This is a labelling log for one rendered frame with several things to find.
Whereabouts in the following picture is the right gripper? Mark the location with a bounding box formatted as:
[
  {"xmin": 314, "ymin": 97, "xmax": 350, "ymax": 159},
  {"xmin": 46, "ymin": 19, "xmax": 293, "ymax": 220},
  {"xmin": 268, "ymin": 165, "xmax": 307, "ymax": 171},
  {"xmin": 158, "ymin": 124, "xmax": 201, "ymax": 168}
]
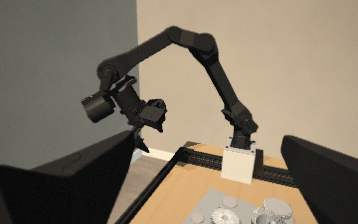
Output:
[{"xmin": 120, "ymin": 98, "xmax": 166, "ymax": 153}]

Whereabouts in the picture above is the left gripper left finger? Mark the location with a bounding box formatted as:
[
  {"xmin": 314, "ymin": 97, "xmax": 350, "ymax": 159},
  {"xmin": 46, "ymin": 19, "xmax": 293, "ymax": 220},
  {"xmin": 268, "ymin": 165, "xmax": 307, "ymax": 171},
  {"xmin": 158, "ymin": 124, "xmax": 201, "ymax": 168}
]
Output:
[{"xmin": 0, "ymin": 130, "xmax": 135, "ymax": 224}]

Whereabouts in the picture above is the beige round disc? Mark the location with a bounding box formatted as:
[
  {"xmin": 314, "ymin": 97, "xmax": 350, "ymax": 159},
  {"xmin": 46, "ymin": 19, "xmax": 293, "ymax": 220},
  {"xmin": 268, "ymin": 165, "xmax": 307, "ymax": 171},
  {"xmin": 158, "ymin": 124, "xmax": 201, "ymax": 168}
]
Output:
[{"xmin": 191, "ymin": 213, "xmax": 204, "ymax": 224}]

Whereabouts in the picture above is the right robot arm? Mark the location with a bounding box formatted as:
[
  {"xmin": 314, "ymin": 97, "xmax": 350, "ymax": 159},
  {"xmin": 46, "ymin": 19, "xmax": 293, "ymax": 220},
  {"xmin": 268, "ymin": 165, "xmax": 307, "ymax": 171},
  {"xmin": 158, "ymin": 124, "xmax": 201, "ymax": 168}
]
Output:
[{"xmin": 81, "ymin": 26, "xmax": 259, "ymax": 150}]

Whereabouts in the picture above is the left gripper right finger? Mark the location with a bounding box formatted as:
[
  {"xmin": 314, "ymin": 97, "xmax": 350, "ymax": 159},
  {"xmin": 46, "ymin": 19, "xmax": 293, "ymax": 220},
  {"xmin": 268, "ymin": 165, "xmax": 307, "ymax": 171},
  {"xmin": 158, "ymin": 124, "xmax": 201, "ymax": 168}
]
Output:
[{"xmin": 280, "ymin": 135, "xmax": 358, "ymax": 224}]

